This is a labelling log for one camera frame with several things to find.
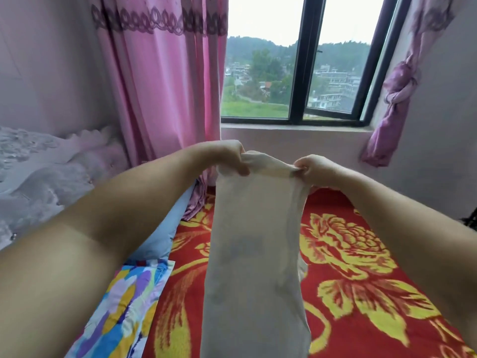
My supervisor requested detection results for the narrow pink curtain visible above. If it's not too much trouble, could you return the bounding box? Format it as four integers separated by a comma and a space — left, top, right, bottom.
361, 0, 456, 169

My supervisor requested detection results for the wide pink curtain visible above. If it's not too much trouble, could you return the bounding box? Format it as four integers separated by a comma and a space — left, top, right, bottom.
89, 0, 230, 221

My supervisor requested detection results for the white t-shirt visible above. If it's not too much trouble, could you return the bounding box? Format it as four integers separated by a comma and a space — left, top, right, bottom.
199, 150, 313, 358

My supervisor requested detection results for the person's left hand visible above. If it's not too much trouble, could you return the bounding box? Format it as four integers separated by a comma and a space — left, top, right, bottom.
197, 140, 251, 178

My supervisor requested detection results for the person's right forearm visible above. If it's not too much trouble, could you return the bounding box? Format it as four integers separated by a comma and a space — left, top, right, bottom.
335, 169, 477, 344

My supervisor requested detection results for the blue patterned pillow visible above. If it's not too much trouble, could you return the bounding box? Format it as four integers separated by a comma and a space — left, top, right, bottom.
66, 259, 176, 358

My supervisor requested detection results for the dark framed window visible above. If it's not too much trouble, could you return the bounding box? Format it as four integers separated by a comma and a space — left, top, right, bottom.
220, 0, 411, 128

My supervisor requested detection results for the pale blue pillow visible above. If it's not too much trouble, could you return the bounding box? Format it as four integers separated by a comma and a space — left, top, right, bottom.
127, 182, 196, 264

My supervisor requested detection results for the person's right hand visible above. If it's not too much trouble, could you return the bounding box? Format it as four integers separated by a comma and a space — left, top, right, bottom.
293, 154, 351, 192

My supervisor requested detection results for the person's left forearm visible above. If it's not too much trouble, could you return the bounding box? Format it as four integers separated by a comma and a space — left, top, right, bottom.
0, 144, 221, 358

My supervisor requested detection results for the red and yellow blanket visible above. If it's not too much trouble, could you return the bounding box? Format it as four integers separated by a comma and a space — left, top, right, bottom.
138, 186, 477, 358

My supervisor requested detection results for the white tufted headboard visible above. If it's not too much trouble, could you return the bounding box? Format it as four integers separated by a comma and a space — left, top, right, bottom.
0, 126, 131, 251

